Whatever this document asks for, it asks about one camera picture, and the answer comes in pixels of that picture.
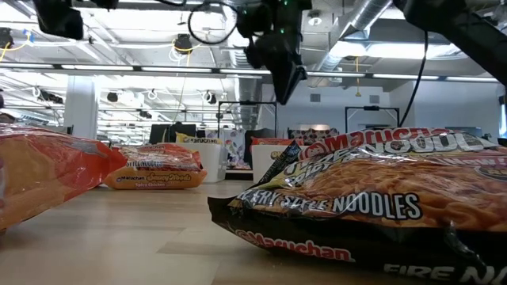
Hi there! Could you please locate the red Saucy Noods pack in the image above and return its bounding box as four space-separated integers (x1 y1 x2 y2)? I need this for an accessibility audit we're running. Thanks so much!
103 142 208 191
250 136 305 146
0 124 128 231

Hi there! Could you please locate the black computer monitor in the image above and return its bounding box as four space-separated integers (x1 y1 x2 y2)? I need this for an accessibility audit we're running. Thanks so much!
149 123 171 144
170 121 197 144

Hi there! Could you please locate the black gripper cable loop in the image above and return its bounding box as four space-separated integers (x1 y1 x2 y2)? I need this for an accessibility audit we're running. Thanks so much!
187 2 238 45

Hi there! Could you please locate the black overhead camera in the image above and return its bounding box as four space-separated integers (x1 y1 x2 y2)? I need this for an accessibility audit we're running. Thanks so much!
173 33 194 55

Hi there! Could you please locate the black metal rig frame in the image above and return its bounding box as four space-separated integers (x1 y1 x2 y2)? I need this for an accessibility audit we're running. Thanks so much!
344 105 401 134

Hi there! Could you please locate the black Fire Noodle pack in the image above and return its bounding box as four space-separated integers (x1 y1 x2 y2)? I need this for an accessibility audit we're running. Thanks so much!
288 127 341 144
208 126 507 285

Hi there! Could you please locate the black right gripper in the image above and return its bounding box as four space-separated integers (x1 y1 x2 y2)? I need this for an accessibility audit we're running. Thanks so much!
236 0 313 106

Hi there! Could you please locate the white plastic bin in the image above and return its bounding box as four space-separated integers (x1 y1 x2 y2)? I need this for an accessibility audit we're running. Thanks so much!
251 144 292 184
156 141 230 184

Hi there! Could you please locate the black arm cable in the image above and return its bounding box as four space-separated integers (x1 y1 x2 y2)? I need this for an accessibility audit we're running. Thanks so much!
398 30 429 128

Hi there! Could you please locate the colourful patterned banner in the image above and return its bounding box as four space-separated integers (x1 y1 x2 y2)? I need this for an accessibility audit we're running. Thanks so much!
221 128 253 167

